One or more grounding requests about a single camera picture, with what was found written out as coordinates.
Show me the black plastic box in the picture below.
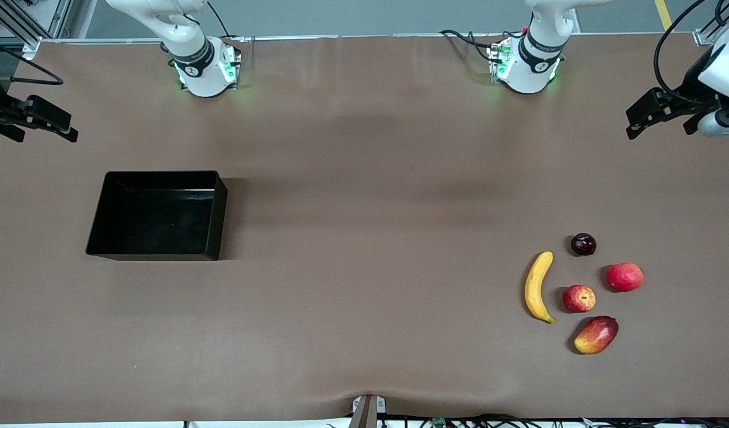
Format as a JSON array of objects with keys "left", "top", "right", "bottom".
[{"left": 85, "top": 171, "right": 229, "bottom": 262}]

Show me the small red yellow apple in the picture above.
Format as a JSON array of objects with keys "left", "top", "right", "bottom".
[{"left": 562, "top": 284, "right": 597, "bottom": 313}]

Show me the yellow banana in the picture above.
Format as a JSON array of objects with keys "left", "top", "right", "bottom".
[{"left": 524, "top": 251, "right": 557, "bottom": 325}]

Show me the large red apple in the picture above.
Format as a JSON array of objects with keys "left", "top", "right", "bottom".
[{"left": 606, "top": 262, "right": 645, "bottom": 293}]

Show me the dark purple plum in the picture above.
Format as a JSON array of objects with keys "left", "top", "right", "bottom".
[{"left": 570, "top": 233, "right": 597, "bottom": 257}]

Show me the red yellow mango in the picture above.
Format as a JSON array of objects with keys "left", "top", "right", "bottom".
[{"left": 574, "top": 316, "right": 619, "bottom": 355}]

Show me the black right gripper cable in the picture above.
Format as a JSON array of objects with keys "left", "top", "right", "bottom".
[{"left": 0, "top": 36, "right": 64, "bottom": 86}]

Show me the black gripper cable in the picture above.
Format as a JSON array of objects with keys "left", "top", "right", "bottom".
[
  {"left": 653, "top": 0, "right": 708, "bottom": 108},
  {"left": 0, "top": 36, "right": 64, "bottom": 86}
]

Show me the aluminium frame post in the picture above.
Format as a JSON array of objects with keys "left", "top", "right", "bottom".
[
  {"left": 694, "top": 0, "right": 729, "bottom": 47},
  {"left": 0, "top": 0, "right": 74, "bottom": 60}
]

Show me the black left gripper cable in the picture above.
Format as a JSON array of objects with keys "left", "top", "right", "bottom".
[{"left": 653, "top": 0, "right": 708, "bottom": 108}]

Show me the black right arm base cable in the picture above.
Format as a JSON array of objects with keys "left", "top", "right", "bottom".
[{"left": 207, "top": 0, "right": 232, "bottom": 38}]

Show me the black arm base cable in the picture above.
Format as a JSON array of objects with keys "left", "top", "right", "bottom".
[
  {"left": 440, "top": 29, "right": 498, "bottom": 63},
  {"left": 207, "top": 0, "right": 232, "bottom": 38}
]

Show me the black left arm base cable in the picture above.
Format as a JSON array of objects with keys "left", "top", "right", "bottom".
[{"left": 440, "top": 29, "right": 498, "bottom": 63}]

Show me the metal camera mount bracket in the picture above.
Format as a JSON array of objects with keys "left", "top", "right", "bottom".
[{"left": 351, "top": 394, "right": 387, "bottom": 428}]

